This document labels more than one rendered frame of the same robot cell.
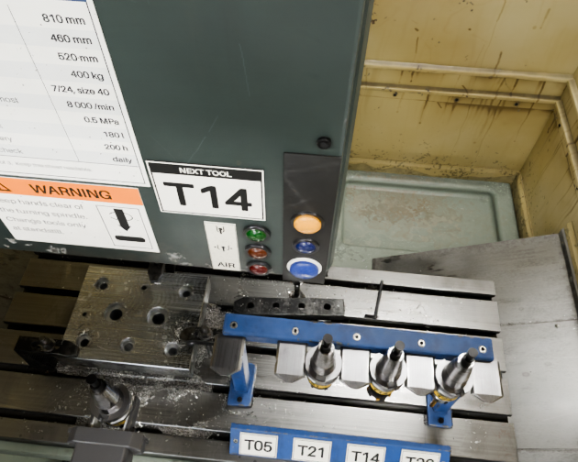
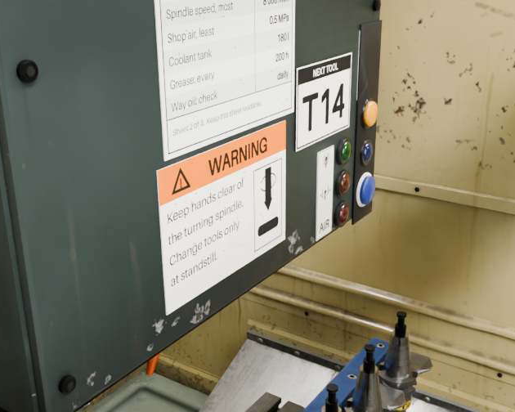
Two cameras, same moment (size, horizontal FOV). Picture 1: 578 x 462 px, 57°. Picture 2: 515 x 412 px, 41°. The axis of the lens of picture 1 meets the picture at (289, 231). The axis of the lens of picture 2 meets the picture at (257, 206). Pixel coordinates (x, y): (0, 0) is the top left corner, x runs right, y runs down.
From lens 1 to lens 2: 67 cm
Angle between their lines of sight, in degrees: 56
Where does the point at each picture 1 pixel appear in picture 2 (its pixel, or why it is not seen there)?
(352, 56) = not seen: outside the picture
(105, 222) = (255, 203)
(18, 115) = (228, 29)
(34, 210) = (201, 219)
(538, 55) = not seen: hidden behind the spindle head
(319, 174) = (373, 44)
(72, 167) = (248, 105)
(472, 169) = not seen: hidden behind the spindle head
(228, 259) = (326, 213)
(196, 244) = (309, 201)
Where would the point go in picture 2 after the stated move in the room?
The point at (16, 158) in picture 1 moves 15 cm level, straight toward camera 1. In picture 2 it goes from (209, 110) to (419, 101)
